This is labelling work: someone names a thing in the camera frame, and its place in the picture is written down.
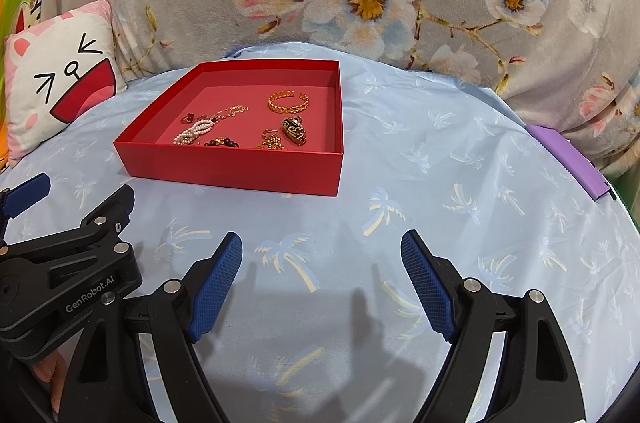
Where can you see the white cat face pillow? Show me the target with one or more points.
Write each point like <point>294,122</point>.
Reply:
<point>55,68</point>

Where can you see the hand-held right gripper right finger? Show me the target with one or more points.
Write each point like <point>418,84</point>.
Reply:
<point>430,288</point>

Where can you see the purple pad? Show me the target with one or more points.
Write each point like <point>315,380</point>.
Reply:
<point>570,158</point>

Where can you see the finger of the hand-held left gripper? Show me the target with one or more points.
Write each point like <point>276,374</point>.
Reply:
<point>117,208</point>
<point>30,195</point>

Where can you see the person's left hand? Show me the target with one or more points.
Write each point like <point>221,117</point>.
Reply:
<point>47,370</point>

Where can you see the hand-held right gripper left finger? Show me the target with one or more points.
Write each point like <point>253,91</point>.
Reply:
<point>217,288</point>

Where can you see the red jewelry box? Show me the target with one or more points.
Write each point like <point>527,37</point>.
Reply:
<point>225,168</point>

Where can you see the light blue palm-print sheet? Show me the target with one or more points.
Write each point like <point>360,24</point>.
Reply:
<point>450,183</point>

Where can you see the dark gold carved ornament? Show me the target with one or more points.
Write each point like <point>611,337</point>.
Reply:
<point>295,130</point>

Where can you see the small red flower earring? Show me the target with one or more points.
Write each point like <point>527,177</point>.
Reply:
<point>189,118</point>

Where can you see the small gold hoop earring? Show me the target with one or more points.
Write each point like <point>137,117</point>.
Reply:
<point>269,133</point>

